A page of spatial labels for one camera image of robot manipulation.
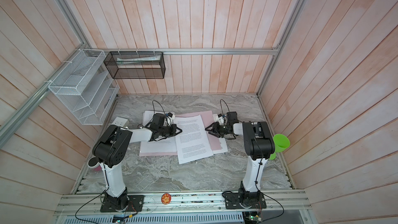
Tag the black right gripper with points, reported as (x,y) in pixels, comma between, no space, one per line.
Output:
(215,129)

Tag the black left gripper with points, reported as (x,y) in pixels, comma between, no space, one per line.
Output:
(174,127)

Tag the printed white paper sheet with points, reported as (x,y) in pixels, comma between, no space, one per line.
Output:
(192,143)

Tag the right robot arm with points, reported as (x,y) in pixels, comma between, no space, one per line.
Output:
(258,145)

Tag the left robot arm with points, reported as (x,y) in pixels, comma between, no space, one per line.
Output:
(109,152)

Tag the printed white paper stack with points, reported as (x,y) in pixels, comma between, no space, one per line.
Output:
(166,147)

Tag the white power socket box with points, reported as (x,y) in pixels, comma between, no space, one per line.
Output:
(120,122)

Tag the green plastic goblet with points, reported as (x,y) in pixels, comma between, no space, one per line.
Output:
(281,143)

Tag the red round sticker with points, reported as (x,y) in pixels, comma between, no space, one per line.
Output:
(166,198)

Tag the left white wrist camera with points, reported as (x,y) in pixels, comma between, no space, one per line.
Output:
(170,117)

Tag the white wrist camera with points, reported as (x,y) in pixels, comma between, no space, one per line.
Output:
(219,118)
(170,117)

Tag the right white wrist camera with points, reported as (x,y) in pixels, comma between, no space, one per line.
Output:
(219,118)

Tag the black wire mesh basket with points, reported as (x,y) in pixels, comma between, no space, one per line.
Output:
(135,64)

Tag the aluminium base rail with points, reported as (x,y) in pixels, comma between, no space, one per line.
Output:
(187,202)

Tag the white wire mesh shelf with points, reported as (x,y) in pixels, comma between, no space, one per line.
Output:
(86,92)

